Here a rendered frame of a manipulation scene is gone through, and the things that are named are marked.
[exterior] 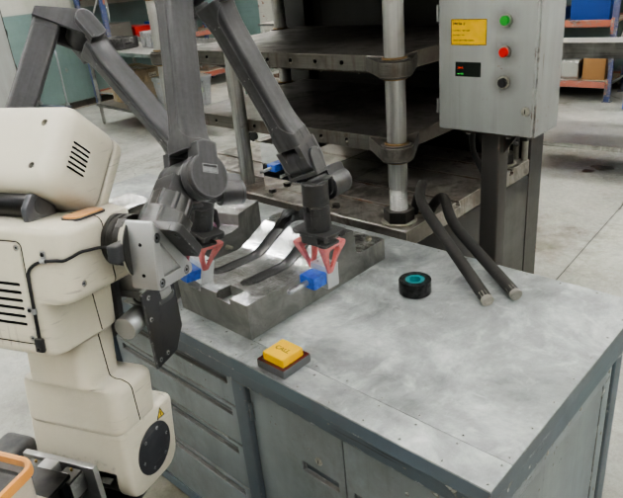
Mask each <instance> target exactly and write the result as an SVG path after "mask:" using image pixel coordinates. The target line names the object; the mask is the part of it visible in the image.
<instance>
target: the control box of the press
mask: <svg viewBox="0 0 623 498"><path fill-rule="evenodd" d="M566 4H567V0H439V5H436V22H439V98H436V113H439V127H444V128H452V129H460V130H461V131H462V132H465V133H466V134H469V135H470V137H469V142H470V150H471V154H472V157H473V159H474V161H475V163H476V165H477V167H478V169H479V171H480V173H481V208H480V243H479V245H480V246H481V247H482V248H483V249H484V250H485V252H486V253H487V254H488V255H489V256H490V257H491V258H492V259H493V260H494V261H495V263H496V264H497V265H501V266H503V244H504V224H505V202H506V181H507V159H508V147H509V146H510V145H511V144H512V142H513V141H514V140H515V138H516V137H517V136H521V137H529V138H535V137H537V136H538V135H540V134H542V133H544V132H546V131H548V130H549V129H551V128H553V127H555V126H556V125H557V116H558V105H559V92H560V79H561V67H562V54H563V41H564V28H565V17H566ZM476 135H477V137H478V139H479V141H480V142H481V144H482V162H481V160H480V158H479V156H478V153H477V150H476V143H475V137H476Z"/></svg>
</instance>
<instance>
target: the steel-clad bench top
mask: <svg viewBox="0 0 623 498"><path fill-rule="evenodd" d="M157 178H158V176H157V175H153V174H149V173H145V174H142V175H139V176H136V177H133V178H130V179H127V180H124V181H122V182H119V183H116V184H113V188H112V192H111V194H110V198H109V200H110V199H113V198H116V197H118V196H121V195H124V194H127V193H132V194H135V195H139V196H142V197H145V198H148V199H149V197H150V195H151V192H152V189H153V187H154V184H155V182H156V180H157ZM331 224H333V225H337V226H341V227H344V228H346V229H349V230H353V231H357V232H361V233H364V234H368V235H372V236H376V237H379V238H383V239H384V242H385V259H384V260H382V261H380V262H379V263H377V264H376V265H374V266H372V267H371V268H369V269H367V270H366V271H364V272H363V273H361V274H359V275H358V276H356V277H354V278H353V279H351V280H350V281H348V282H346V283H345V284H343V285H341V286H340V287H338V288H337V289H335V290H333V291H331V292H329V293H328V294H326V295H325V296H323V297H321V298H320V299H318V300H316V301H315V302H313V303H312V304H310V305H308V306H307V307H305V308H303V309H302V310H300V311H299V312H297V313H295V314H294V315H292V316H290V317H289V318H287V319H286V320H284V321H282V322H281V323H279V324H277V325H276V326H274V327H273V328H271V329H269V330H268V331H266V332H264V333H263V334H261V335H260V336H258V337H256V338H255V339H253V340H250V339H247V338H245V337H243V336H241V335H239V334H237V333H235V332H233V331H231V330H229V329H227V328H225V327H223V326H220V325H218V324H217V323H215V322H213V321H211V320H209V319H207V318H205V317H203V316H201V315H199V314H197V313H194V312H192V311H190V310H188V309H186V308H184V307H183V304H182V299H181V297H179V298H178V299H177V302H178V306H179V311H180V316H181V321H182V328H181V332H183V333H185V334H187V335H188V336H190V337H192V338H194V339H196V340H198V341H200V342H202V343H204V344H206V345H207V346H209V347H211V348H213V349H215V350H217V351H219V352H221V353H223V354H225V355H227V356H228V357H230V358H232V359H234V360H236V361H238V362H240V363H242V364H244V365H246V366H247V367H249V368H251V369H253V370H255V371H257V372H259V373H261V374H264V375H266V376H267V377H269V378H271V379H273V380H275V381H277V382H279V383H281V384H283V385H285V386H286V387H288V388H290V389H291V390H293V391H295V392H297V393H299V394H301V395H303V396H305V397H306V398H308V399H310V400H312V401H314V402H316V403H318V404H320V405H322V406H324V407H325V408H327V409H329V410H331V411H333V412H335V413H337V414H339V415H341V416H343V417H345V418H346V419H348V420H350V421H352V422H354V423H356V424H358V425H360V426H362V427H364V428H365V429H367V430H369V431H371V432H373V433H375V434H377V435H379V436H381V437H383V438H385V439H386V440H388V441H390V442H392V443H394V444H396V445H398V446H400V447H402V448H404V449H405V450H407V451H409V452H411V453H413V454H415V455H417V456H419V457H422V458H423V459H425V460H427V461H429V462H431V463H433V464H435V465H437V466H439V467H441V468H443V469H444V470H446V471H448V472H450V473H452V474H454V475H456V476H458V477H460V478H462V479H463V480H465V481H467V482H469V483H471V484H473V485H475V486H477V487H479V488H481V489H483V490H484V491H485V492H487V493H489V494H491V493H492V492H493V491H494V489H495V488H496V487H497V486H498V484H499V483H500V482H501V481H502V479H503V478H504V477H505V476H506V474H507V473H508V472H509V471H510V469H511V468H512V467H513V466H514V464H515V463H516V462H517V461H518V459H519V458H520V457H521V456H522V454H523V453H524V452H525V451H526V449H527V448H528V447H529V446H530V444H531V443H532V442H533V441H534V439H535V438H536V437H537V436H538V434H539V433H540V432H541V431H542V429H543V428H544V427H545V426H546V424H547V423H548V422H549V421H550V419H551V418H552V417H553V416H554V414H555V413H556V412H557V411H558V409H559V408H560V407H561V406H562V404H563V403H564V402H565V401H566V399H567V398H568V397H569V396H570V394H571V393H572V392H573V391H574V389H575V388H576V387H577V386H578V384H579V383H580V382H581V380H582V379H583V378H584V377H585V375H586V374H587V373H588V372H589V370H590V369H591V368H592V367H593V365H594V364H595V363H596V362H597V360H598V359H599V358H600V357H601V355H602V354H603V353H604V352H605V350H606V349H607V348H608V347H609V345H610V344H611V343H612V342H613V340H614V339H615V338H616V337H617V335H618V334H619V333H620V332H621V330H622V329H623V297H621V296H617V295H613V294H609V293H605V292H602V291H598V290H591V289H587V288H584V287H580V286H576V285H572V284H568V283H565V282H561V281H557V280H553V279H549V278H546V277H542V276H538V275H534V274H530V273H526V272H523V271H519V270H515V269H511V268H507V267H504V266H501V265H498V266H499V267H500V268H501V269H502V270H503V271H504V272H505V274H506V275H507V276H508V277H509V278H510V279H511V280H512V281H513V282H514V283H515V284H516V286H517V287H518V288H519V289H520V290H521V291H522V297H521V298H520V299H518V300H512V299H511V298H510V297H509V296H508V295H507V294H506V292H505V291H504V290H503V289H502V288H501V287H500V286H499V284H498V283H497V282H496V281H495V280H494V279H493V278H492V276H491V275H490V274H489V273H488V272H487V271H486V269H485V268H484V267H483V266H482V265H481V264H480V263H479V261H478V260H477V259H474V258H470V257H466V256H465V258H466V259H467V261H468V262H469V263H470V265H471V266H472V268H473V269H474V271H475V272H476V273H477V275H478V276H479V278H480V279H481V281H482V282H483V283H484V285H485V286H486V288H487V289H488V291H489V292H490V294H491V295H492V297H493V299H494V301H493V303H492V304H491V305H489V306H483V305H482V303H481V302H480V301H479V299H478V298H477V296H476V295H475V293H474V292H473V290H472V289H471V287H470V286H469V284H468V283H467V281H466V280H465V278H464V277H463V275H462V274H461V272H460V271H459V269H458V268H457V266H456V265H455V263H454V262H453V260H452V259H451V257H450V256H449V254H448V253H447V251H444V250H440V249H436V248H432V247H428V246H425V245H421V244H417V243H413V242H409V241H406V240H402V239H398V238H394V237H391V236H387V235H384V234H380V233H376V232H372V231H368V230H365V229H361V228H357V227H353V226H349V225H346V224H342V223H338V222H334V221H332V222H331ZM409 272H421V273H425V274H427V275H429V276H430V277H431V294H430V295H429V296H427V297H424V298H420V299H411V298H406V297H404V296H402V295H400V293H399V277H400V276H401V275H403V274H405V273H409ZM282 339H284V340H286V341H289V342H291V343H293V344H295V345H297V346H300V347H302V348H303V351H305V352H308V353H310V355H311V361H310V362H309V363H308V364H306V365H305V366H303V367H302V368H300V369H299V370H298V371H296V372H295V373H293V374H292V375H290V376H289V377H287V378H286V379H282V378H280V377H278V376H276V375H274V374H272V373H269V372H267V371H265V370H263V369H261V368H259V367H258V364H257V358H259V357H260V356H262V355H263V351H265V350H266V349H268V348H269V347H271V346H272V345H274V344H276V343H277V342H279V341H280V340H282Z"/></svg>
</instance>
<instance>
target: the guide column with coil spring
mask: <svg viewBox="0 0 623 498"><path fill-rule="evenodd" d="M223 56H224V63H225V71H226V78H227V85H228V92H229V98H230V105H231V112H232V119H233V126H234V133H235V140H236V148H237V155H238V162H239V169H240V176H241V180H242V181H243V182H244V184H245V185H251V184H254V183H255V176H254V168H253V160H252V153H251V145H250V138H249V130H248V122H247V115H246V108H245V100H244V93H243V86H242V84H241V83H240V81H239V79H238V78H237V76H236V74H235V72H234V71H233V69H232V67H231V66H230V64H229V62H228V60H227V59H226V57H225V55H223Z"/></svg>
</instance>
